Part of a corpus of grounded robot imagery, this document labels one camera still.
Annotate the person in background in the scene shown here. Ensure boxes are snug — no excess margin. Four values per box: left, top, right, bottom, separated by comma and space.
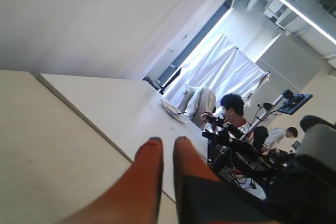
264, 126, 298, 150

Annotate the ceiling light strip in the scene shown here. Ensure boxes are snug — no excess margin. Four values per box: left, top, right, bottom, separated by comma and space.
279, 0, 335, 45

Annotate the white backdrop cloth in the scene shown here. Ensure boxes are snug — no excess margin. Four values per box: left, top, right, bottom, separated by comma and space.
163, 34, 269, 106

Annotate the monitor on stand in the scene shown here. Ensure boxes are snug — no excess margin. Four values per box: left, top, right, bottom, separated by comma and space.
250, 89, 313, 130

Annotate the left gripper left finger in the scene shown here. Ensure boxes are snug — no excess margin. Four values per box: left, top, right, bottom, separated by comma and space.
60, 137, 163, 223

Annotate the seated person in white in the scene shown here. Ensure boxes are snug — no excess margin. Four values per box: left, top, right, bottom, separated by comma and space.
220, 93, 250, 133

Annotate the distant plate on table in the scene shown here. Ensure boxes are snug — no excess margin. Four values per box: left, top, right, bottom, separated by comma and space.
160, 99, 188, 124

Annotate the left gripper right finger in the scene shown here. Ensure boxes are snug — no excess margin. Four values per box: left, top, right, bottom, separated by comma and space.
173, 136, 286, 223

